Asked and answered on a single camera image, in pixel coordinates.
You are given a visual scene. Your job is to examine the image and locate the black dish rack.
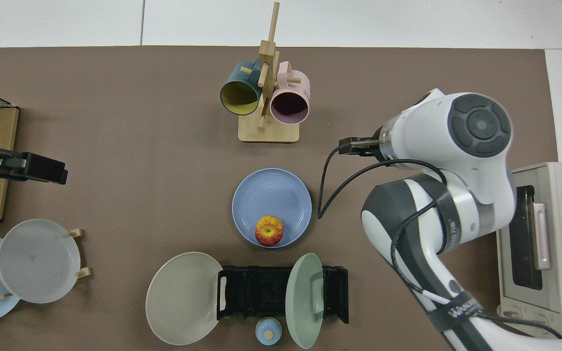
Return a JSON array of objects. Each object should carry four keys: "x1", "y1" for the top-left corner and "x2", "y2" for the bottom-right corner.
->
[{"x1": 217, "y1": 266, "x2": 349, "y2": 325}]

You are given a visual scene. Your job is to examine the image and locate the dark blue cup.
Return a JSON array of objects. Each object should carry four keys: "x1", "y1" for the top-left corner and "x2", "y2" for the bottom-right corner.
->
[{"x1": 220, "y1": 60, "x2": 263, "y2": 116}]

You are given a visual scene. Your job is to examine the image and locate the green plate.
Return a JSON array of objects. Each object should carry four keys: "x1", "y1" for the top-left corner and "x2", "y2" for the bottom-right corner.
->
[{"x1": 285, "y1": 253, "x2": 324, "y2": 350}]

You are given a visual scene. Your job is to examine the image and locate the grey plate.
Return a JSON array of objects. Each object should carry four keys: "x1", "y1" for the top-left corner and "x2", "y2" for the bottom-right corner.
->
[{"x1": 0, "y1": 219, "x2": 81, "y2": 304}]

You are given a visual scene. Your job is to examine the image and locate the brown table cloth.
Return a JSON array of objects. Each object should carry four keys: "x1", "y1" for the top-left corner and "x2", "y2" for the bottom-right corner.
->
[{"x1": 0, "y1": 46, "x2": 560, "y2": 351}]

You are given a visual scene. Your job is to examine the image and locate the beige plate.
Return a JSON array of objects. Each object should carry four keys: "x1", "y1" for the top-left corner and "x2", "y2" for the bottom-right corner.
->
[{"x1": 145, "y1": 252, "x2": 224, "y2": 346}]

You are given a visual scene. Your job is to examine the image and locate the red yellow apple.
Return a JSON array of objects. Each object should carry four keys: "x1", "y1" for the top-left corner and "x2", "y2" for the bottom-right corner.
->
[{"x1": 255, "y1": 215, "x2": 284, "y2": 247}]

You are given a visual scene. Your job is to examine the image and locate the wooden plate rack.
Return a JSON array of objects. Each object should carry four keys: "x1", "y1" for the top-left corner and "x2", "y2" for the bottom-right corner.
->
[{"x1": 0, "y1": 228, "x2": 91, "y2": 299}]

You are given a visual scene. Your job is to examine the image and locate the wooden cup stand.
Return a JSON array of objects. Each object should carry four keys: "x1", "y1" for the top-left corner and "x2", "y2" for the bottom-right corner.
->
[{"x1": 238, "y1": 1, "x2": 300, "y2": 143}]

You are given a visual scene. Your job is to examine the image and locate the pink cup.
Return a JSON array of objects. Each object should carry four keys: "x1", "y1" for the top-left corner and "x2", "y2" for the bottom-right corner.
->
[{"x1": 269, "y1": 61, "x2": 311, "y2": 125}]

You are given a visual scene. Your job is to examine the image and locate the small blue round thing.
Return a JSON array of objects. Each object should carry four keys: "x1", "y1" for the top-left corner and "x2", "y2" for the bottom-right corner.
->
[{"x1": 255, "y1": 317, "x2": 282, "y2": 346}]

